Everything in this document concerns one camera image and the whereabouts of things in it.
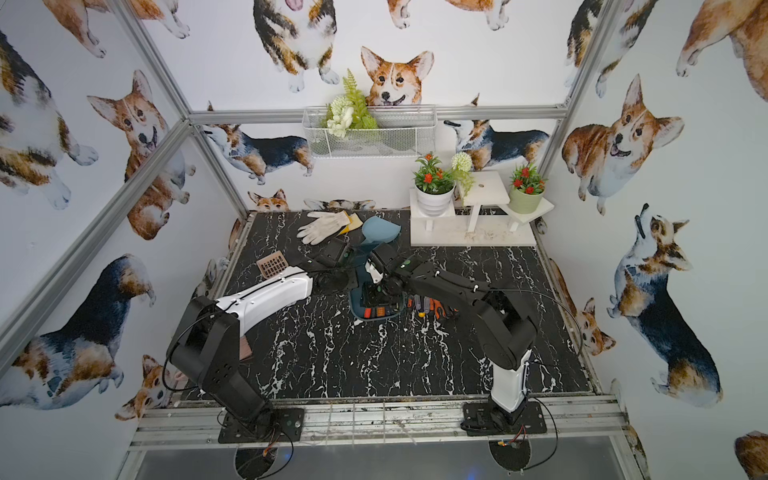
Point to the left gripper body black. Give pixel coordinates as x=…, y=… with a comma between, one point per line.
x=335, y=255

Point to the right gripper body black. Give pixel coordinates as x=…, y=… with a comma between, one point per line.
x=383, y=287

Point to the teal storage box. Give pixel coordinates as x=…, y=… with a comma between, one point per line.
x=356, y=296

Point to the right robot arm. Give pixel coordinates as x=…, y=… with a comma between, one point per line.
x=502, y=319

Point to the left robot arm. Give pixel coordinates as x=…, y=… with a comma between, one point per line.
x=206, y=345

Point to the white work glove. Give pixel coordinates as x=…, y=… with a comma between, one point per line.
x=324, y=225

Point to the blue plastic dustpan scoop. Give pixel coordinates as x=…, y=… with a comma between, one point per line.
x=377, y=230

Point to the yellow cloth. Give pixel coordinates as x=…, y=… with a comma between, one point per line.
x=354, y=223

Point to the brown slotted scoop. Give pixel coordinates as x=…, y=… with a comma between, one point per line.
x=272, y=265

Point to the white potted red flowers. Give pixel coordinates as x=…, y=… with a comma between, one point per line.
x=435, y=185

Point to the white stepped stand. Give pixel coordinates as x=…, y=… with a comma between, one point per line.
x=479, y=217

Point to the green potted red flowers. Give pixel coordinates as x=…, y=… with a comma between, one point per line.
x=527, y=189

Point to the green white artificial plant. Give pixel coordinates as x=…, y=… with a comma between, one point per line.
x=349, y=111

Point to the white wire wall basket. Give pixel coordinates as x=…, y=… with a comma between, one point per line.
x=397, y=132

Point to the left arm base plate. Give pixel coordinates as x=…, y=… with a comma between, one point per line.
x=270, y=425

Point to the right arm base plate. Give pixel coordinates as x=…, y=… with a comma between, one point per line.
x=488, y=419

